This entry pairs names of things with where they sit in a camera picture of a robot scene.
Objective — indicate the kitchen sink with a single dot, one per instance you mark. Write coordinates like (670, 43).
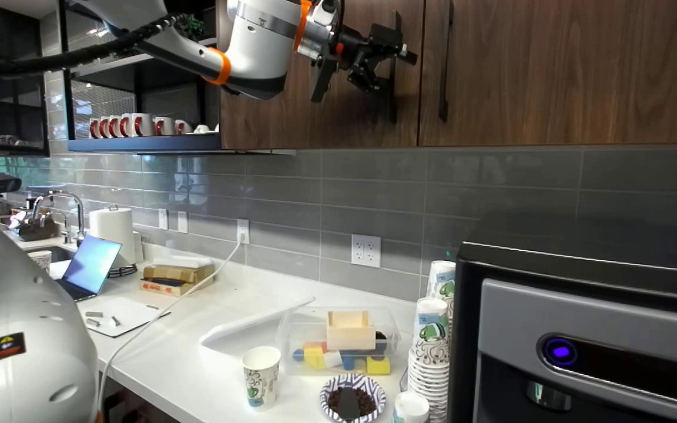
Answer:
(49, 256)

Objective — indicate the red white mug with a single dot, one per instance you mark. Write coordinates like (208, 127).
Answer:
(134, 126)
(116, 126)
(103, 127)
(181, 127)
(92, 127)
(163, 126)

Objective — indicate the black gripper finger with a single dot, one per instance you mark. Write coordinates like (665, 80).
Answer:
(389, 46)
(374, 77)

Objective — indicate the black glass wall cabinet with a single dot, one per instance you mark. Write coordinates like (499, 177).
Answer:
(10, 119)

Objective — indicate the short paper cup stack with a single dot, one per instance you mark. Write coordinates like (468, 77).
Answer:
(429, 354)

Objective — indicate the black grey beverage machine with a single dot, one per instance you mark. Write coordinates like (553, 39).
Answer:
(589, 338)

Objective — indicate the chrome faucet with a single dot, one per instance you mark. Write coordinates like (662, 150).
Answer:
(70, 207)

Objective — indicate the open laptop blue screen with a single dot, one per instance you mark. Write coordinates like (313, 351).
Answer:
(92, 266)

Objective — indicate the blue toy block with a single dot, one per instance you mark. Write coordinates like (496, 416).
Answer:
(353, 360)

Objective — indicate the light wooden box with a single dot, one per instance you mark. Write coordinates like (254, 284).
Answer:
(349, 331)

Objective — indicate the brown flat box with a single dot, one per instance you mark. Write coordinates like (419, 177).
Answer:
(179, 274)

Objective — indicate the patterned paper cup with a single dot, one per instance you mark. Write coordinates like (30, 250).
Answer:
(262, 377)

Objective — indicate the white wall outlet with plug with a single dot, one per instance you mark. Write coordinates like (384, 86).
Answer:
(242, 232)

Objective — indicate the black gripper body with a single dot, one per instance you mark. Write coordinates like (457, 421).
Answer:
(351, 50)

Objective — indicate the green plant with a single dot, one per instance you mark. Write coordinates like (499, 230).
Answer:
(194, 24)

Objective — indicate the dark sink caddy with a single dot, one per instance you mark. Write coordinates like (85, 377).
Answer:
(38, 230)

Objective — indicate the red white book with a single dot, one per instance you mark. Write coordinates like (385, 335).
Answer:
(163, 287)

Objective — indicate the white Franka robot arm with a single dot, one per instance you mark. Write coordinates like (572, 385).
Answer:
(260, 39)

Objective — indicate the white paper sheet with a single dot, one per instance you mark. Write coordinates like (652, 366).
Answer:
(123, 315)

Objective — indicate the white paper towel roll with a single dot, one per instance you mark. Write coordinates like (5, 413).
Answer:
(113, 232)

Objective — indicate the small yellow toy block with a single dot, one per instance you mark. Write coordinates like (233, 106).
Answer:
(380, 366)

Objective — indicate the clear plastic container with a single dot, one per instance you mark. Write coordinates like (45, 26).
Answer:
(294, 333)

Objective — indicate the paper bowl with dark contents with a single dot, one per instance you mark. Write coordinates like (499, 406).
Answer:
(353, 400)

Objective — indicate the white dish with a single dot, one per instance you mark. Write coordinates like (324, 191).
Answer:
(204, 130)

